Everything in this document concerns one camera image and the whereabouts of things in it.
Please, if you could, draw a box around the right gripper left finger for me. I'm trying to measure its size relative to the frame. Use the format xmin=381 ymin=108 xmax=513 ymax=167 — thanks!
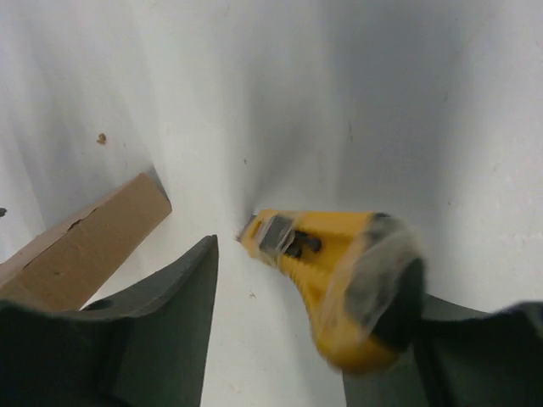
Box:
xmin=1 ymin=236 xmax=219 ymax=406

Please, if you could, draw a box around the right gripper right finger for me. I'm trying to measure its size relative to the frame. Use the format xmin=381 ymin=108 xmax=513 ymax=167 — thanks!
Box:
xmin=343 ymin=297 xmax=542 ymax=406

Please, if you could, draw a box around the brown cardboard express box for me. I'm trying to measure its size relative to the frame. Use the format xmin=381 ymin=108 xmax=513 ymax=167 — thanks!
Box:
xmin=1 ymin=173 xmax=171 ymax=312

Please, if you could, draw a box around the yellow utility knife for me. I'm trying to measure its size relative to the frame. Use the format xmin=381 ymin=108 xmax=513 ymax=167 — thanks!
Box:
xmin=236 ymin=209 xmax=426 ymax=374

